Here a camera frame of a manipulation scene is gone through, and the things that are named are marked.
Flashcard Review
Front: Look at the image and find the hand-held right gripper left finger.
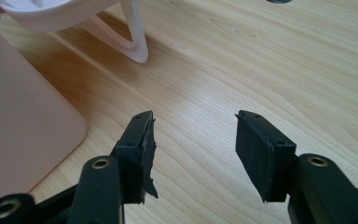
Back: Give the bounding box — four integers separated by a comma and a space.
68, 110, 159, 224

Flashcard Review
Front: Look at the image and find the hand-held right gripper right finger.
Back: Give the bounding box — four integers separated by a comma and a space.
234, 109, 358, 224

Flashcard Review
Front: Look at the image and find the pink board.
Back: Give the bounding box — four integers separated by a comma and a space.
0, 12, 88, 207

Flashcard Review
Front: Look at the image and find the white plastic stand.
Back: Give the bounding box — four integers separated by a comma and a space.
0, 0, 149, 64

